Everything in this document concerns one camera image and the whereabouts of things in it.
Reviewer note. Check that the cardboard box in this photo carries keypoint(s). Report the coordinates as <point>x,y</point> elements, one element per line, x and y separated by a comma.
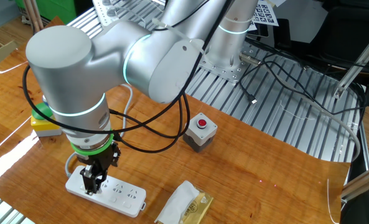
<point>0,54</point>

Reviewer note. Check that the fiducial marker sheet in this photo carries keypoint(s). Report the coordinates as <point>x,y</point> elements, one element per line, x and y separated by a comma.
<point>265,14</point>

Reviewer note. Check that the red button grey box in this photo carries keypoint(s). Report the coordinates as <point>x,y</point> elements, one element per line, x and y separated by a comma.
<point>192,130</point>

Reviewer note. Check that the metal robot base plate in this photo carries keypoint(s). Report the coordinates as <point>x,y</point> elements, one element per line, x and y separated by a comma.
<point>231,73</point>

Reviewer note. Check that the black bulky equipment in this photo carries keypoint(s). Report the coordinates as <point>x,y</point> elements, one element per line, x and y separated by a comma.
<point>352,37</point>

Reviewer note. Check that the white power strip with plugs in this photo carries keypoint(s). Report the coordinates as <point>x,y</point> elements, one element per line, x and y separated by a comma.
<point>104,18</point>

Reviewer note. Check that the aluminium frame bar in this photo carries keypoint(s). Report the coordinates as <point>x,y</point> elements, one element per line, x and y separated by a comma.
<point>355,67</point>
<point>361,183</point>

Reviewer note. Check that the white four-socket power strip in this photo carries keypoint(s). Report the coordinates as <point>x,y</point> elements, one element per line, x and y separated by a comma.
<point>125,199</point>

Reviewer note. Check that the green button yellow box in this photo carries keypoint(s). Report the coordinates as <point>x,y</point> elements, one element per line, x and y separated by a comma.
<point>44,127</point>

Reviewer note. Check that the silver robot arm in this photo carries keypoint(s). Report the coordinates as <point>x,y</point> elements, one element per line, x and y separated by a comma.
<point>78,62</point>

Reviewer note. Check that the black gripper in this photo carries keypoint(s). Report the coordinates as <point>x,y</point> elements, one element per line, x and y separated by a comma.
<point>101,158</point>

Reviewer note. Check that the gold tissue pack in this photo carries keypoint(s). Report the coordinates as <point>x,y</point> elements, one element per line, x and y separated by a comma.
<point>178,202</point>

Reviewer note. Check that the wood-grain table mat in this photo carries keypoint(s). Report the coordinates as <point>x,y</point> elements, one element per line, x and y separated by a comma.
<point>234,174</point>

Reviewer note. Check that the wooden stick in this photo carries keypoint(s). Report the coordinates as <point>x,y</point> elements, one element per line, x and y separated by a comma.
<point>28,15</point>
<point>38,15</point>

